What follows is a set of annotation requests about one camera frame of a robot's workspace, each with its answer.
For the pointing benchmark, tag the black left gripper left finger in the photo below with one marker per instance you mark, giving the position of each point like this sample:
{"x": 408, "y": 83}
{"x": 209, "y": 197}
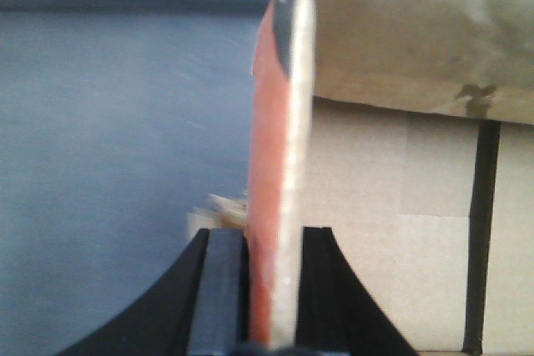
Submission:
{"x": 199, "y": 306}

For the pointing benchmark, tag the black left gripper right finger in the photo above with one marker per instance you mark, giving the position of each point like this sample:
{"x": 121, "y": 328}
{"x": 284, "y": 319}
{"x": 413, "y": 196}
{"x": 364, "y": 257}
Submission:
{"x": 336, "y": 314}

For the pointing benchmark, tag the orange printed cardboard box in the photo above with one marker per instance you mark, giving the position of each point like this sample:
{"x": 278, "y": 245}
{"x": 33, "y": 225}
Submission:
{"x": 266, "y": 168}

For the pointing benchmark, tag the large brown cardboard box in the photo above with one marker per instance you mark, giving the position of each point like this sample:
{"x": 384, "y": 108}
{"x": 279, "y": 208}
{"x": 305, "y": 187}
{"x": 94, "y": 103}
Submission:
{"x": 421, "y": 161}

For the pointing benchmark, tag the crumpled clear packing tape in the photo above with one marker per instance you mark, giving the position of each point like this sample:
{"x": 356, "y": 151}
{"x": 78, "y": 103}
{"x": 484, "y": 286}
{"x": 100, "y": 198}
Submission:
{"x": 222, "y": 213}

